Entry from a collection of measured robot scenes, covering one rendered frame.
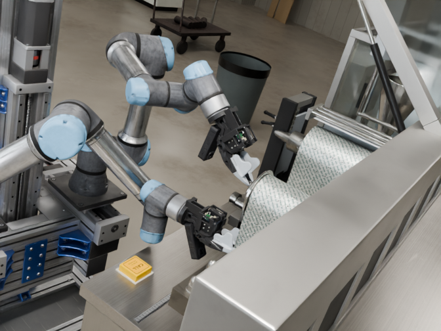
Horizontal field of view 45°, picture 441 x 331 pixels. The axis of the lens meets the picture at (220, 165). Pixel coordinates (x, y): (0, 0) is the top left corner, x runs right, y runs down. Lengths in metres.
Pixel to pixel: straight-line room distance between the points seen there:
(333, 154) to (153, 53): 0.71
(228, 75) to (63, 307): 3.08
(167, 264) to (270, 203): 0.45
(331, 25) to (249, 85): 6.52
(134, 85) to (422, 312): 0.93
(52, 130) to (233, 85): 3.65
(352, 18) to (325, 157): 9.66
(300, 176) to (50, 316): 1.33
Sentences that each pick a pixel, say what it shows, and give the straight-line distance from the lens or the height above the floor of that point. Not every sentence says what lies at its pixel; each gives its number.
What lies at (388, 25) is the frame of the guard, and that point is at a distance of 1.05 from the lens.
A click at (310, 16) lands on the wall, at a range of 11.65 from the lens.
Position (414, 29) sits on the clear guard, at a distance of 1.23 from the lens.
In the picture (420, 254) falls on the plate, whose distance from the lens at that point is 1.10.
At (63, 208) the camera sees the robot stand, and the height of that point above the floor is 0.73.
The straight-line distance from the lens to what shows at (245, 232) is 1.46.
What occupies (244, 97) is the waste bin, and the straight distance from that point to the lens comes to 5.05.
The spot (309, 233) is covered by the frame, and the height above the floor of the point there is 1.65.
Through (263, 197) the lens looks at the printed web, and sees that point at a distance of 1.40.
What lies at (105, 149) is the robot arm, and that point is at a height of 1.19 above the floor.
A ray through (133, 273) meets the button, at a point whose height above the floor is 0.92.
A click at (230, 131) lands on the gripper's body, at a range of 1.45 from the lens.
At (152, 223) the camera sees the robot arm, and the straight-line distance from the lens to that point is 1.62.
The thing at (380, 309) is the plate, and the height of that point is 1.44.
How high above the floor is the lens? 1.93
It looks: 26 degrees down
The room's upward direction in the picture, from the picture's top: 16 degrees clockwise
